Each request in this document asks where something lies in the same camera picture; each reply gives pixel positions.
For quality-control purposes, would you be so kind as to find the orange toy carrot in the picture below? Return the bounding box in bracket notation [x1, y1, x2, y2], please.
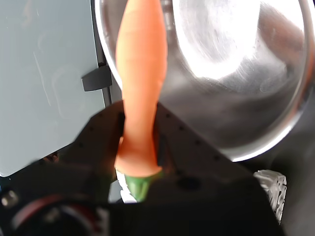
[114, 0, 169, 203]

